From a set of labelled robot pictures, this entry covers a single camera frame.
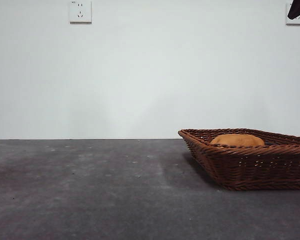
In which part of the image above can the brown potato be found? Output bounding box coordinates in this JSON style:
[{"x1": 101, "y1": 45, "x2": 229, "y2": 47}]
[{"x1": 209, "y1": 133, "x2": 266, "y2": 147}]

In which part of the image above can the white wall power socket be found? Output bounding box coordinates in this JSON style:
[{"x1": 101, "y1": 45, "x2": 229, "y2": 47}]
[
  {"x1": 69, "y1": 0, "x2": 93, "y2": 25},
  {"x1": 286, "y1": 2, "x2": 300, "y2": 26}
]

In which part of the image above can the brown wicker basket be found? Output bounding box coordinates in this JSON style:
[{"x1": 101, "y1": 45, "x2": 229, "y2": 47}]
[{"x1": 177, "y1": 128, "x2": 300, "y2": 192}]

